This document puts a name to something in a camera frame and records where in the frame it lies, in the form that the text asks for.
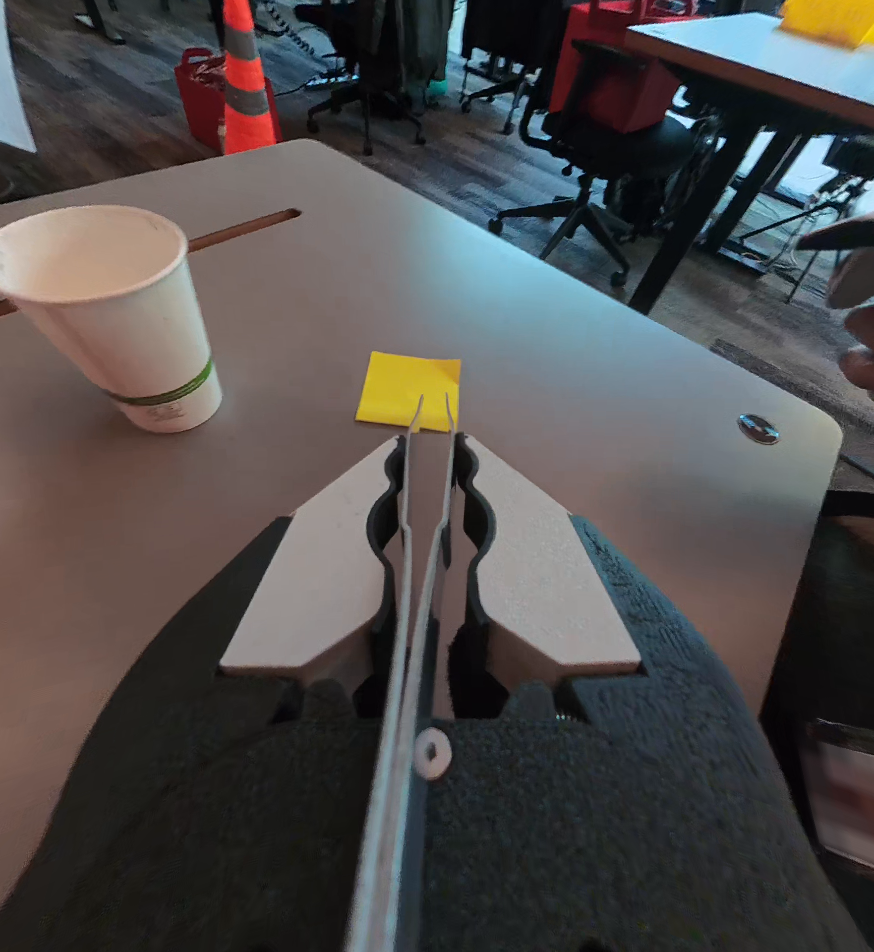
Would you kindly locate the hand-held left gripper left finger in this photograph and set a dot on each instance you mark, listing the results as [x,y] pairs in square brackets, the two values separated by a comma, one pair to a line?
[310,587]

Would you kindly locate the long metal tweezers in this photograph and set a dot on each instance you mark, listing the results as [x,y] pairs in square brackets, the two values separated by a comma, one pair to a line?
[403,706]

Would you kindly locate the red container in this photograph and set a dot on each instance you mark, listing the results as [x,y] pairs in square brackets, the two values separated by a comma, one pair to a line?
[199,97]

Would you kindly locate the yellow parts bin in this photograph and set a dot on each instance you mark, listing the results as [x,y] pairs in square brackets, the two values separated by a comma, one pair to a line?
[831,18]

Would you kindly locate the white-topped desk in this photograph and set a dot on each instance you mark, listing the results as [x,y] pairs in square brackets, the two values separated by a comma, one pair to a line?
[779,67]

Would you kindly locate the jacket-draped office chair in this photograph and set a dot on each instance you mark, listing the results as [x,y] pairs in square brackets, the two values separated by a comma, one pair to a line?
[385,52]

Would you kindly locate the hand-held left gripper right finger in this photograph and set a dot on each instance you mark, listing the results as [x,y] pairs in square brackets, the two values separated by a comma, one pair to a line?
[548,587]

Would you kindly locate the yellow sticky note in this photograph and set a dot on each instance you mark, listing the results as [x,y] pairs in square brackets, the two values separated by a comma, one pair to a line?
[399,387]

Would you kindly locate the black swivel office chair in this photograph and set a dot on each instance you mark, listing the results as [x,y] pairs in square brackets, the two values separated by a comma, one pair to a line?
[615,156]

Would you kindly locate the white paper cup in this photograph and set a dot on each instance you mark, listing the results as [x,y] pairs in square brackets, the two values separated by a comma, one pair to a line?
[139,320]

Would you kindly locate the person's dark pants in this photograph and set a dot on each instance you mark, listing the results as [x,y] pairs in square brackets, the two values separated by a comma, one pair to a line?
[846,632]

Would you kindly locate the orange traffic cone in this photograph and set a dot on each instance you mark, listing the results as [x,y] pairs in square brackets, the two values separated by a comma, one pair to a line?
[247,89]

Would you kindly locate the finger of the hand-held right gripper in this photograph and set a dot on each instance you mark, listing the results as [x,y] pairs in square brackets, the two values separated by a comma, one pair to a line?
[868,232]
[872,279]

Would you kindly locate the red bag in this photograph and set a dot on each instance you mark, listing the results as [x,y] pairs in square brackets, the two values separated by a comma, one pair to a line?
[615,74]

